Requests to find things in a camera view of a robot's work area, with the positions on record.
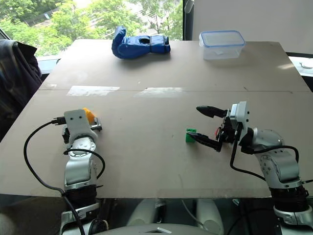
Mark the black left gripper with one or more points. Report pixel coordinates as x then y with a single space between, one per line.
97 125

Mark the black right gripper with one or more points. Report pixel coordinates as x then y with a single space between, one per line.
228 132

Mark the orange cube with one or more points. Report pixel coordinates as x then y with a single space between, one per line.
88 115

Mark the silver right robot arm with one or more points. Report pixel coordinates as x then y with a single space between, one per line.
281 166

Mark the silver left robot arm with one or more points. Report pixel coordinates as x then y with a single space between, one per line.
78 169

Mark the green cube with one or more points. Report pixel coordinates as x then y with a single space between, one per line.
189 138

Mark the clear container with blue lid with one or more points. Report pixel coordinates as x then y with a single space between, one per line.
221 45

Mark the blue boxing glove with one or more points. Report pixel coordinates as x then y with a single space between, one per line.
137 46

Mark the white rounded robot leg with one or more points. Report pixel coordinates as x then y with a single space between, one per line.
143 211
210 215

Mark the dark jacket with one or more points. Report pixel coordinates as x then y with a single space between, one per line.
17 83

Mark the white curved object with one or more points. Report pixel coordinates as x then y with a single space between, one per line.
305 66

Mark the silver robot torso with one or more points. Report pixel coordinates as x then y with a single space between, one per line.
156 230

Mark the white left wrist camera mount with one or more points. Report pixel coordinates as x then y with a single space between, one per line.
77 124

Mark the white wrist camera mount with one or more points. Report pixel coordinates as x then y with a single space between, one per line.
77 124
240 115

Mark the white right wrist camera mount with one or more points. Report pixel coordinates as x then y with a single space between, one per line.
240 115

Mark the dark window frame post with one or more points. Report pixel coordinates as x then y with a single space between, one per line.
187 19

